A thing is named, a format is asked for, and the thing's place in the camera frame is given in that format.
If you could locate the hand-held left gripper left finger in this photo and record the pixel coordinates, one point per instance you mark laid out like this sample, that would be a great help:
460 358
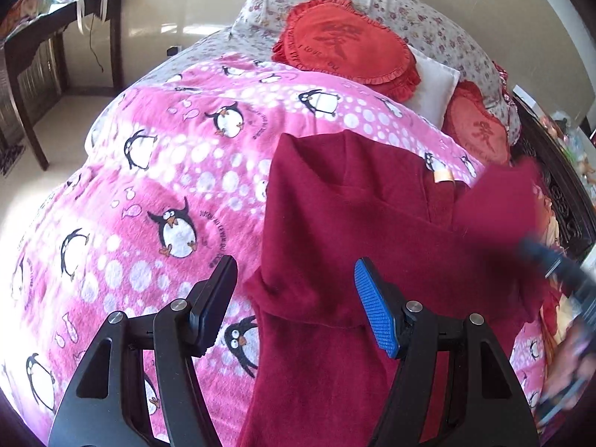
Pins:
214 307

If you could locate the clutter of small toys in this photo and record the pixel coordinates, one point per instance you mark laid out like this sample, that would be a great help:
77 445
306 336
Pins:
570 142

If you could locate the dark wooden desk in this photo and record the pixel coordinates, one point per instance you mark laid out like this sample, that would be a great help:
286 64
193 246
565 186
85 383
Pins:
56 23

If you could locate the red heart-shaped ruffled cushion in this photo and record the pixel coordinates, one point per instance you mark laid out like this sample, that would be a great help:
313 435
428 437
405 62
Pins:
479 125
344 42

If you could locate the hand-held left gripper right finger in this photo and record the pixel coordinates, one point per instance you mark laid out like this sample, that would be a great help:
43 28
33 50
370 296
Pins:
377 307

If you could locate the small white pillow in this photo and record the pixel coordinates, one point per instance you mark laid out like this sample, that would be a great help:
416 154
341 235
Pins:
435 84

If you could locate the white box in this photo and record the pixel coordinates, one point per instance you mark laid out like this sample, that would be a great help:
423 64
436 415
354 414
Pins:
528 100

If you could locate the pink penguin print blanket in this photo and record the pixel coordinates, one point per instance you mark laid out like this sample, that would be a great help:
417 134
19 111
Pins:
139 195

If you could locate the dark red fleece garment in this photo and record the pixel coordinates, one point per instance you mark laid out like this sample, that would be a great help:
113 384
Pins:
326 219

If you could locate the wall socket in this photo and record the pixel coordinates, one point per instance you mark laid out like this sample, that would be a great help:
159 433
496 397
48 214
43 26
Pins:
174 50

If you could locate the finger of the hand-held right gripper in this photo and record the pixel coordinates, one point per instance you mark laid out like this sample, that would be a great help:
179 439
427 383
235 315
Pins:
545 256

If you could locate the small floral pillow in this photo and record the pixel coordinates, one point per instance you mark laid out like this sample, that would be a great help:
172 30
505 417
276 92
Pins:
265 14

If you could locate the dark carved headboard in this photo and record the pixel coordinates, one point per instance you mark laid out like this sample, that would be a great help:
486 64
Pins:
565 195

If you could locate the red patterned cloth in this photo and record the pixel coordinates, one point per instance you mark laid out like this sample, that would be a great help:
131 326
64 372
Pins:
500 73

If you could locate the long floral pillow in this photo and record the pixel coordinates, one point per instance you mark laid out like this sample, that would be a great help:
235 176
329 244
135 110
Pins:
433 28

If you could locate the corrugated metal panel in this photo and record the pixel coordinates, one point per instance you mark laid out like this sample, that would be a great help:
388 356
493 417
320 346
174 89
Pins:
28 84

